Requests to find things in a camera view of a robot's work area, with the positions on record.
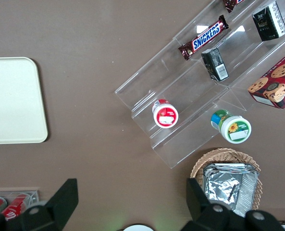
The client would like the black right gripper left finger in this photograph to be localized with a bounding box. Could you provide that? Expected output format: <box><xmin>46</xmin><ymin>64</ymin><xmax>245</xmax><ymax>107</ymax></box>
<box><xmin>6</xmin><ymin>178</ymin><xmax>79</xmax><ymax>231</ymax></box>

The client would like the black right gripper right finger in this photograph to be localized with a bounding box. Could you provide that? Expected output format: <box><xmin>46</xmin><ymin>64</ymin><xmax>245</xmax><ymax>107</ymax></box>
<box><xmin>182</xmin><ymin>177</ymin><xmax>248</xmax><ymax>231</ymax></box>

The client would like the light wicker basket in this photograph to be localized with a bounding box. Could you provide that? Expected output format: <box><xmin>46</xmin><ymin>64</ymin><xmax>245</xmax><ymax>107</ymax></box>
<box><xmin>189</xmin><ymin>147</ymin><xmax>263</xmax><ymax>218</ymax></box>

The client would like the cream plastic tray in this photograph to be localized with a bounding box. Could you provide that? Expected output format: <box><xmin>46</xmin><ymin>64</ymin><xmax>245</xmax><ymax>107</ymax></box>
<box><xmin>0</xmin><ymin>56</ymin><xmax>49</xmax><ymax>145</ymax></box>

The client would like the clear acrylic bottle rack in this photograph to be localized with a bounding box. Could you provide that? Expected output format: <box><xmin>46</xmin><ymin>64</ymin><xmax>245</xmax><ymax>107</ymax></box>
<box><xmin>0</xmin><ymin>189</ymin><xmax>40</xmax><ymax>231</ymax></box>

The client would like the green lid white jar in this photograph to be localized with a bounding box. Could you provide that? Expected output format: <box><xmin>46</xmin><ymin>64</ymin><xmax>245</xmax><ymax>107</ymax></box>
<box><xmin>210</xmin><ymin>109</ymin><xmax>252</xmax><ymax>144</ymax></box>

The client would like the red lid white jar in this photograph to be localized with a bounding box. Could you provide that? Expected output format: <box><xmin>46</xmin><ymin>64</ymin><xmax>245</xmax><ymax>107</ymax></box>
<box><xmin>151</xmin><ymin>99</ymin><xmax>180</xmax><ymax>129</ymax></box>

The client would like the clear acrylic stepped shelf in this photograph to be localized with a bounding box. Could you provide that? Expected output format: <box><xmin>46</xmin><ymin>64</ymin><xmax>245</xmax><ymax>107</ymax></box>
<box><xmin>114</xmin><ymin>0</ymin><xmax>285</xmax><ymax>169</ymax></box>

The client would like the small black carton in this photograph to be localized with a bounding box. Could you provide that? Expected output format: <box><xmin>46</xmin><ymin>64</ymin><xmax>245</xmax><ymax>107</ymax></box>
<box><xmin>201</xmin><ymin>47</ymin><xmax>230</xmax><ymax>82</ymax></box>
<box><xmin>251</xmin><ymin>0</ymin><xmax>285</xmax><ymax>42</ymax></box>

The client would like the red tartan cookie box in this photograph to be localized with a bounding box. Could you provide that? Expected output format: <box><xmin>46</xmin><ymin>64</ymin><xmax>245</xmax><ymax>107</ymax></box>
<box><xmin>247</xmin><ymin>48</ymin><xmax>285</xmax><ymax>110</ymax></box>

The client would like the Snickers chocolate bar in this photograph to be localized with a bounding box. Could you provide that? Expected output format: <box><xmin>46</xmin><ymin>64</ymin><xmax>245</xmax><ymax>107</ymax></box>
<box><xmin>177</xmin><ymin>14</ymin><xmax>229</xmax><ymax>61</ymax></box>
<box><xmin>223</xmin><ymin>0</ymin><xmax>246</xmax><ymax>14</ymax></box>

